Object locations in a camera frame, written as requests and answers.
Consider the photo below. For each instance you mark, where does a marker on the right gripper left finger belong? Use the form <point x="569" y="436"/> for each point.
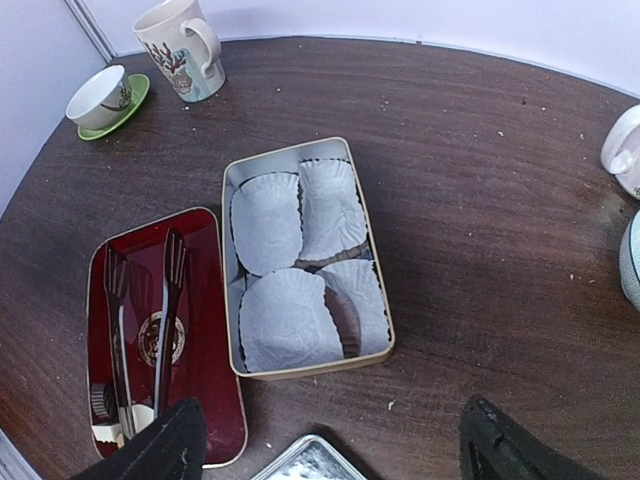
<point x="172" y="447"/>

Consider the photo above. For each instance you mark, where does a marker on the beige illustrated tin lid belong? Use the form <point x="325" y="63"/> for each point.
<point x="310" y="457"/>

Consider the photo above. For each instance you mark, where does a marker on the dark chocolate piece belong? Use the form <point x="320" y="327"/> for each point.
<point x="103" y="402"/>

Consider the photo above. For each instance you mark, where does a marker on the black tongs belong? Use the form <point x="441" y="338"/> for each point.
<point x="126" y="279"/>

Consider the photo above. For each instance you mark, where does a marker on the white teacup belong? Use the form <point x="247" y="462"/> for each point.
<point x="102" y="100"/>

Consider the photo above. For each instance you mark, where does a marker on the tall floral beige mug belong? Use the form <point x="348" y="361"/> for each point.
<point x="184" y="48"/>

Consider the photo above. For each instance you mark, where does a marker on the beige chocolate tin box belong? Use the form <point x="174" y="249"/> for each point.
<point x="237" y="279"/>

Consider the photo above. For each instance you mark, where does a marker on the green saucer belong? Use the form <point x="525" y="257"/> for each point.
<point x="140" y="87"/>

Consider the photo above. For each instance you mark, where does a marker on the white round chocolate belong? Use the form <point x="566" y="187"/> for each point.
<point x="143" y="416"/>

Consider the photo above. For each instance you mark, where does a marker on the white paper cup liner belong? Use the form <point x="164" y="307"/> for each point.
<point x="285" y="324"/>
<point x="333" y="218"/>
<point x="266" y="223"/>
<point x="357" y="280"/>

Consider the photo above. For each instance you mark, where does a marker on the pale blue bowl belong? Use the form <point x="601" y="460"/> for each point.
<point x="629" y="261"/>

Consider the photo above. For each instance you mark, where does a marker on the dark red lacquer tray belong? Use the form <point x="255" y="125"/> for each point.
<point x="200" y="364"/>

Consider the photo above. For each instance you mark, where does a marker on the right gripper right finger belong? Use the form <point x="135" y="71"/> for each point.
<point x="494" y="446"/>

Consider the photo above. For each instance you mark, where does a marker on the white mug yellow interior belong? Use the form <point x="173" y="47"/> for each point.
<point x="620" y="151"/>

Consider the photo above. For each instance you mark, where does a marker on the left aluminium frame post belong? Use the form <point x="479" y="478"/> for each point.
<point x="90" y="27"/>

